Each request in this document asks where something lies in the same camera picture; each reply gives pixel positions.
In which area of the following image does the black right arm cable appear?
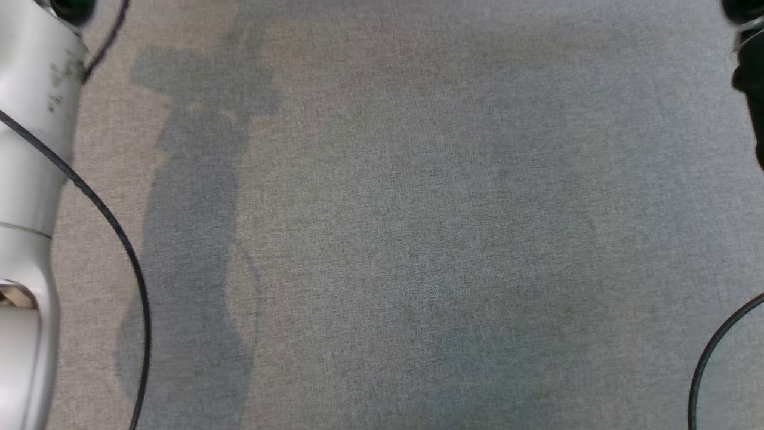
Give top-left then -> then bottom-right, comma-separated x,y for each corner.
688,293 -> 764,430

